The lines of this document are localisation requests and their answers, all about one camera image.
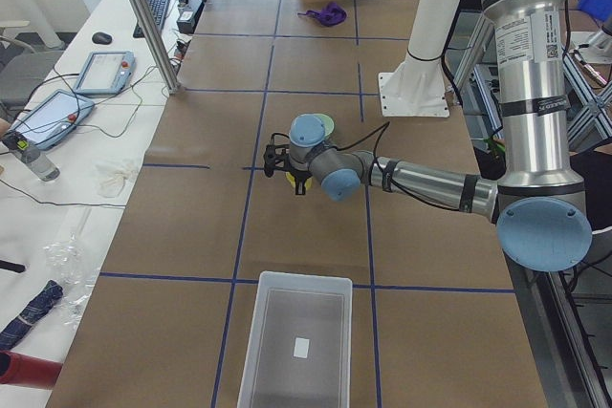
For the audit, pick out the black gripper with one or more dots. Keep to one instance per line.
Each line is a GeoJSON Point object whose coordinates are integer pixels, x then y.
{"type": "Point", "coordinates": [297, 175]}

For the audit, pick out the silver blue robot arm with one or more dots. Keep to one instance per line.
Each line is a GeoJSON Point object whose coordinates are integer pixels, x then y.
{"type": "Point", "coordinates": [538, 205]}

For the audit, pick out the light green bowl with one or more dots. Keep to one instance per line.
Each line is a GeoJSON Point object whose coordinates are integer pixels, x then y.
{"type": "Point", "coordinates": [328, 124]}

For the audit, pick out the black computer mouse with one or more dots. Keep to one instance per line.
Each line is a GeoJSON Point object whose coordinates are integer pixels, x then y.
{"type": "Point", "coordinates": [102, 38]}

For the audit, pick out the near teach pendant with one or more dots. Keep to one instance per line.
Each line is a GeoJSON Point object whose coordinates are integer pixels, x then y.
{"type": "Point", "coordinates": [54, 119]}

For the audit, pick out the black keyboard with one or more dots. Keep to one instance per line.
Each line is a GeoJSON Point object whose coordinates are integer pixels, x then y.
{"type": "Point", "coordinates": [158, 10]}

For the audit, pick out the person in black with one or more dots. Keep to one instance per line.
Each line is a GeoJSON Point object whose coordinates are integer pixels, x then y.
{"type": "Point", "coordinates": [593, 164]}

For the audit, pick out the aluminium frame post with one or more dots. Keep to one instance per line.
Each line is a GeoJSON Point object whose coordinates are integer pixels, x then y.
{"type": "Point", "coordinates": [155, 44]}

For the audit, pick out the black box device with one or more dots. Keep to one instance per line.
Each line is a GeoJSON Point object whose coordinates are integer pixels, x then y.
{"type": "Point", "coordinates": [189, 15]}

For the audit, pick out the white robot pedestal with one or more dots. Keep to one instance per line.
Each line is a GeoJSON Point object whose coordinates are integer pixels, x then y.
{"type": "Point", "coordinates": [416, 88]}

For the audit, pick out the crumpled clear plastic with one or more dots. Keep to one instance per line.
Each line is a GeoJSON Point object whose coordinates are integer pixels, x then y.
{"type": "Point", "coordinates": [73, 272]}

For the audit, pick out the white crumpled cloth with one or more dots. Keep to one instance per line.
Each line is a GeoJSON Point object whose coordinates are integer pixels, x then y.
{"type": "Point", "coordinates": [112, 176]}

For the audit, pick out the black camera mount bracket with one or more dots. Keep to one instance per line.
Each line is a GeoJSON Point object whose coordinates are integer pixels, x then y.
{"type": "Point", "coordinates": [275, 158]}

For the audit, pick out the clear water bottle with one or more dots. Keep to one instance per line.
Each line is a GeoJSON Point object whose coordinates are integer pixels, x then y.
{"type": "Point", "coordinates": [31, 156]}

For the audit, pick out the folded blue umbrella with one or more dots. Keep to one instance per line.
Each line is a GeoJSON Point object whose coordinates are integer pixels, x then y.
{"type": "Point", "coordinates": [34, 311]}

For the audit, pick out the far teach pendant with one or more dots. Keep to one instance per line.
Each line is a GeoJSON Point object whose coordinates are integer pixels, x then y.
{"type": "Point", "coordinates": [105, 73]}

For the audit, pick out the red cylinder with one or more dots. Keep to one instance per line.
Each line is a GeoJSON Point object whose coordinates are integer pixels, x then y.
{"type": "Point", "coordinates": [28, 371]}

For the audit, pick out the teach pendant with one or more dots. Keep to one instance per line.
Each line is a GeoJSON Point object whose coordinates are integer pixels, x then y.
{"type": "Point", "coordinates": [105, 73]}
{"type": "Point", "coordinates": [54, 119]}

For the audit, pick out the purple cloth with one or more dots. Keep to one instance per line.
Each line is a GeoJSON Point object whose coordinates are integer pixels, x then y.
{"type": "Point", "coordinates": [330, 15]}

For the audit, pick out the green tool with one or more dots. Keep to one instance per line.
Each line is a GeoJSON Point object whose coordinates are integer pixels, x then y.
{"type": "Point", "coordinates": [496, 147]}

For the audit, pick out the clear plastic box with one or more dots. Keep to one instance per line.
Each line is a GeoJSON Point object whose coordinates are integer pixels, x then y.
{"type": "Point", "coordinates": [299, 350]}

